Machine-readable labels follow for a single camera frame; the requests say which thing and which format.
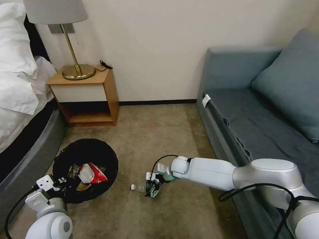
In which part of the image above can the clear plastic bottle white cap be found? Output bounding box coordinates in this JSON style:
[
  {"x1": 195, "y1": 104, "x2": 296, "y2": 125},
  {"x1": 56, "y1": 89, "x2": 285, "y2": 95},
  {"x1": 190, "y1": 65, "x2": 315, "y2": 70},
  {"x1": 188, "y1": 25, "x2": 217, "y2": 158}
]
[{"x1": 131, "y1": 183, "x2": 150, "y2": 195}]

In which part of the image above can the black round trash bin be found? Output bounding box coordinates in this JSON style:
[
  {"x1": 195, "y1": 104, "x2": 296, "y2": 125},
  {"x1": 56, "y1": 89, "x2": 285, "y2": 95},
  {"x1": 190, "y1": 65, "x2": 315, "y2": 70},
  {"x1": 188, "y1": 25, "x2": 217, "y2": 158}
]
[{"x1": 53, "y1": 139, "x2": 119, "y2": 204}]

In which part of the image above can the black snack packet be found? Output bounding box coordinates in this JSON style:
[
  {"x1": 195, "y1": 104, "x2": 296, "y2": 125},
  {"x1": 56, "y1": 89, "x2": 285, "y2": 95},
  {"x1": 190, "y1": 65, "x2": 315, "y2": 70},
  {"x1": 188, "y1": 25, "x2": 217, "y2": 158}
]
[{"x1": 67, "y1": 163, "x2": 83, "y2": 180}]

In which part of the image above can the brown paper scrap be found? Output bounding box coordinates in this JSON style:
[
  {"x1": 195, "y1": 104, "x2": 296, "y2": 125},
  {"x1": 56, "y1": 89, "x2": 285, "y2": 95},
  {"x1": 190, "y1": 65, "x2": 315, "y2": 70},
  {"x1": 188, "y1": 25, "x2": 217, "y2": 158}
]
[{"x1": 75, "y1": 182, "x2": 92, "y2": 193}]

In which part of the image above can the red and white wrapper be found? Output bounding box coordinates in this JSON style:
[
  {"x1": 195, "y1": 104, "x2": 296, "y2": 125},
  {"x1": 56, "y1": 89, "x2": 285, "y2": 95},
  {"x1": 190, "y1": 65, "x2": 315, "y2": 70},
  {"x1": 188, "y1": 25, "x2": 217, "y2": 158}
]
[{"x1": 78, "y1": 162, "x2": 108, "y2": 185}]

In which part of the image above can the grey bed base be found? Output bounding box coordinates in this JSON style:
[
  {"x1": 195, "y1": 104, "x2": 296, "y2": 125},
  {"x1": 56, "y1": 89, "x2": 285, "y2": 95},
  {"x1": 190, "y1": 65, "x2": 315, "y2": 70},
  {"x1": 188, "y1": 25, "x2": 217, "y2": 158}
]
[{"x1": 0, "y1": 99, "x2": 68, "y2": 193}]

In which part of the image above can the black baseboard strip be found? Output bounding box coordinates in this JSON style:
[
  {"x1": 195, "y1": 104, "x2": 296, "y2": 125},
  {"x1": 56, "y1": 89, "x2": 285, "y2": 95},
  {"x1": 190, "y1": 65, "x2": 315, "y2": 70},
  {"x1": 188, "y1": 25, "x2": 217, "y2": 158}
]
[{"x1": 119, "y1": 99, "x2": 199, "y2": 107}]

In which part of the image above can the wooden nightstand white drawer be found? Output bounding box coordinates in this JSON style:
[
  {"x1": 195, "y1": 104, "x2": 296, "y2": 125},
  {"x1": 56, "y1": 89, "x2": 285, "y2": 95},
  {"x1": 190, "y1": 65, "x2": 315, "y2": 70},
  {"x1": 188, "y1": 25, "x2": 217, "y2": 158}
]
[{"x1": 47, "y1": 64, "x2": 120, "y2": 128}]

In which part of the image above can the white duvet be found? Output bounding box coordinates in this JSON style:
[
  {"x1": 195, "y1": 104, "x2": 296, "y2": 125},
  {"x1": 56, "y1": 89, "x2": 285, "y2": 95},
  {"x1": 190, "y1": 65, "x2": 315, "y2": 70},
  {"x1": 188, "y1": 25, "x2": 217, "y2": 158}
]
[{"x1": 0, "y1": 55, "x2": 58, "y2": 154}]

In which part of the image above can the blue-grey sofa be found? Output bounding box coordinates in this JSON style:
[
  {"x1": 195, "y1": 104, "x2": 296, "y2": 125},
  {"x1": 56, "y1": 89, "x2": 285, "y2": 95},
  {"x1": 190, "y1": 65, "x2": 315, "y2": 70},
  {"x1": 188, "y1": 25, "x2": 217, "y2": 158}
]
[{"x1": 196, "y1": 27, "x2": 319, "y2": 239}]

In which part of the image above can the brass lamp with grey shade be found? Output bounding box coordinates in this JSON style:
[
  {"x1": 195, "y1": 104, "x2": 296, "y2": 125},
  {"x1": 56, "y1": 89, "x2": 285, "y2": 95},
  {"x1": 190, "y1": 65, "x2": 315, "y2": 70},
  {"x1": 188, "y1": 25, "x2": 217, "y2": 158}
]
[{"x1": 23, "y1": 0, "x2": 96, "y2": 81}]

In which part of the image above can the black headboard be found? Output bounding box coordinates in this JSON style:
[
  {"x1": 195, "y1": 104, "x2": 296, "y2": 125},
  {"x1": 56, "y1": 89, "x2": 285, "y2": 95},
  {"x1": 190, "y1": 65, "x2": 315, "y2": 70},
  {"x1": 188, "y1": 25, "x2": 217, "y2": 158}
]
[{"x1": 23, "y1": 12, "x2": 54, "y2": 71}]

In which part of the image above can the white pillow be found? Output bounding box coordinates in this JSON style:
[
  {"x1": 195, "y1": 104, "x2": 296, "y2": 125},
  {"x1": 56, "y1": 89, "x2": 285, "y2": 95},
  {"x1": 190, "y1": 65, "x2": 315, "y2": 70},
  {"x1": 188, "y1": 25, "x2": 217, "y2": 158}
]
[{"x1": 0, "y1": 3, "x2": 38, "y2": 75}]

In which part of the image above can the blue-grey cushion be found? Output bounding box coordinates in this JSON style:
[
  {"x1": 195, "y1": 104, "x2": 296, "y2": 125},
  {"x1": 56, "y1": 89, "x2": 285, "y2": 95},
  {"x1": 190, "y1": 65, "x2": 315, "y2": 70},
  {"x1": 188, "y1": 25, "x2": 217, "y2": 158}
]
[{"x1": 251, "y1": 51, "x2": 319, "y2": 145}]

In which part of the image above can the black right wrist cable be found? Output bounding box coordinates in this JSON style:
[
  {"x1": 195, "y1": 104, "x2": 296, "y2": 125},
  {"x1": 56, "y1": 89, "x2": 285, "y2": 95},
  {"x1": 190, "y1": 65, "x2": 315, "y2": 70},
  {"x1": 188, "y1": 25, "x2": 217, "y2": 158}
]
[{"x1": 152, "y1": 154, "x2": 179, "y2": 175}]

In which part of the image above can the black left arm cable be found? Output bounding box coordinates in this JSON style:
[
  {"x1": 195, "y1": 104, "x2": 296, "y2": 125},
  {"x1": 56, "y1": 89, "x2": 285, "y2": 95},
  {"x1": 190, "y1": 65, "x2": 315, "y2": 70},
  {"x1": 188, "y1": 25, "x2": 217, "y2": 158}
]
[{"x1": 4, "y1": 188, "x2": 36, "y2": 239}]

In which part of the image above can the black right elbow cable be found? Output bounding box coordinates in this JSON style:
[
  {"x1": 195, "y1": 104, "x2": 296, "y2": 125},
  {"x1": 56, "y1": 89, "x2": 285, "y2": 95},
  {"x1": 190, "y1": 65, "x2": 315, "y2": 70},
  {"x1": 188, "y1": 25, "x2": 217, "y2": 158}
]
[{"x1": 218, "y1": 183, "x2": 319, "y2": 239}]

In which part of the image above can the thin black charging cable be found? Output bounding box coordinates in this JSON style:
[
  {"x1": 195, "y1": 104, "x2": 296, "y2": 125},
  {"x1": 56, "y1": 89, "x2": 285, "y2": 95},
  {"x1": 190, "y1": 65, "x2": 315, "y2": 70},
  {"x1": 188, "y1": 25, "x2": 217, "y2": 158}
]
[{"x1": 99, "y1": 59, "x2": 113, "y2": 72}]

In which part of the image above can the grey wall switch plate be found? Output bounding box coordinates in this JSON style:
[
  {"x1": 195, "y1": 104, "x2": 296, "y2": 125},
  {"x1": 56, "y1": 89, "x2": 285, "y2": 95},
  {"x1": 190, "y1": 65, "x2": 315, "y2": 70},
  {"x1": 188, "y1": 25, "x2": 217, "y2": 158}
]
[{"x1": 49, "y1": 23, "x2": 75, "y2": 34}]

